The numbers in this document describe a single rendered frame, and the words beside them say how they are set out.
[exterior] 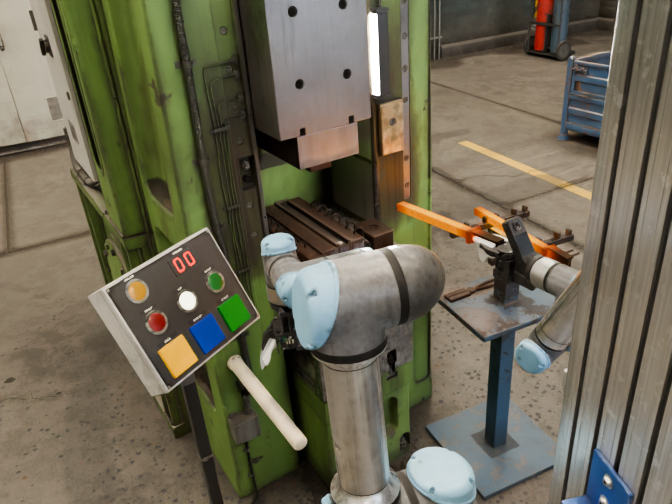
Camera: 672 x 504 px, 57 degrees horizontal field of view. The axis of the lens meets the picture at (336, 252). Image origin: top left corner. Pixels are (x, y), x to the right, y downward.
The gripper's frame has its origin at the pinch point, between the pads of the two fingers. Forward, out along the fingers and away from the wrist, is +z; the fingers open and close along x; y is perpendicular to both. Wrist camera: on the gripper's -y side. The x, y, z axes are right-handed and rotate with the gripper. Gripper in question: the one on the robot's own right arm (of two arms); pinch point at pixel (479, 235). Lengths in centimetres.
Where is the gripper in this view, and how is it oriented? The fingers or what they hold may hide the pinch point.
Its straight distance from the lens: 164.2
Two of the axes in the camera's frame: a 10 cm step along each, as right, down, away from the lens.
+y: 0.9, 8.9, 4.6
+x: 8.4, -3.1, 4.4
